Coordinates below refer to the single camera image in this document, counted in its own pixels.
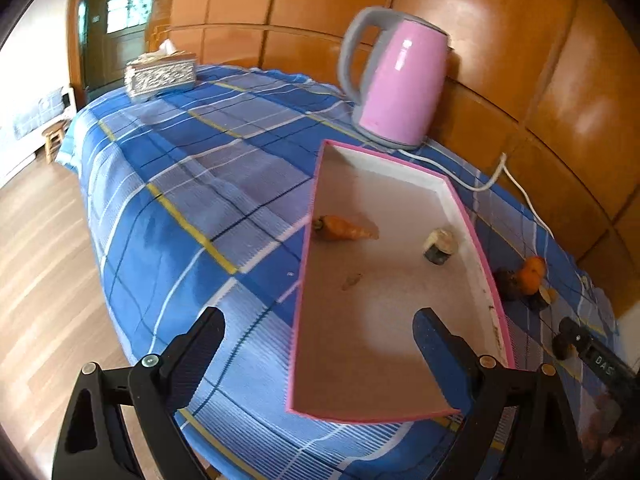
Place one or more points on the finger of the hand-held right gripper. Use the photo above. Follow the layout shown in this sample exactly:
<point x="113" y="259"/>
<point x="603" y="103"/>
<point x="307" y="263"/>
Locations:
<point x="567" y="337"/>

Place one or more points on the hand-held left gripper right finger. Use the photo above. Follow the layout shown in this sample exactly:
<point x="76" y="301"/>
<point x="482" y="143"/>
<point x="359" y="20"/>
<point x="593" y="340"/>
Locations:
<point x="434" y="342"/>

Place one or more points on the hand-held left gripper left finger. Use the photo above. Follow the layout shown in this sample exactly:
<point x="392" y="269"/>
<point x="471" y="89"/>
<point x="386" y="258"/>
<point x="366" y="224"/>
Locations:
<point x="199" y="342"/>

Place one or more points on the brown kiwi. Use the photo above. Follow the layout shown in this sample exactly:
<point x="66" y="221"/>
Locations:
<point x="544" y="297"/>

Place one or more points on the pink rimmed shallow box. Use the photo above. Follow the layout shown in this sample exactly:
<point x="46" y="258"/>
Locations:
<point x="380" y="305"/>

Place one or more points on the orange tangerine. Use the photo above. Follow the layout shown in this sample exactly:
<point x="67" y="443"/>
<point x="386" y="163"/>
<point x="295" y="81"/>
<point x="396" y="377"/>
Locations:
<point x="532" y="272"/>

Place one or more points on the dark wrinkled avocado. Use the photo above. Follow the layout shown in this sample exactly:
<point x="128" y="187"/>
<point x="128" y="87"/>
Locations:
<point x="509" y="285"/>

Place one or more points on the person's right hand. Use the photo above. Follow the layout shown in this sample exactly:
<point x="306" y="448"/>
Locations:
<point x="602" y="417"/>

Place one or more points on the small carrot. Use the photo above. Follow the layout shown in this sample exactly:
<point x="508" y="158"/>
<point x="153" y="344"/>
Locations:
<point x="344" y="228"/>

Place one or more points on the blue plaid tablecloth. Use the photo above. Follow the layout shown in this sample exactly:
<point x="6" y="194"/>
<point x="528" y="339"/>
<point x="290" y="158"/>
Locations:
<point x="200" y="190"/>

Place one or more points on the small wooden stool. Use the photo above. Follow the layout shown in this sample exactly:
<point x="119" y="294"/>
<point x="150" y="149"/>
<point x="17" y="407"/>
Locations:
<point x="54" y="137"/>

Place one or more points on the pink electric kettle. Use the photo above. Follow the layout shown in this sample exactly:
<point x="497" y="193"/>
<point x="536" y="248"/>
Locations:
<point x="400" y="80"/>

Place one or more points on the silver patterned tissue box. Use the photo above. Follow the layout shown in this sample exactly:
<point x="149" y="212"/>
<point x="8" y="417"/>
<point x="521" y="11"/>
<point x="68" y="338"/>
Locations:
<point x="160" y="76"/>

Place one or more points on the blue cushioned bench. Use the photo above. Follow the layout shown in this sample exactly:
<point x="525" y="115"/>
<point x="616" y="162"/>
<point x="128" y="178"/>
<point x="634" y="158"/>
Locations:
<point x="37" y="112"/>

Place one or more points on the wooden door with glass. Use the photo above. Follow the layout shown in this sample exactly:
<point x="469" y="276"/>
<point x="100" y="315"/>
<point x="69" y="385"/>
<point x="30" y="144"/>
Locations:
<point x="125" y="15"/>

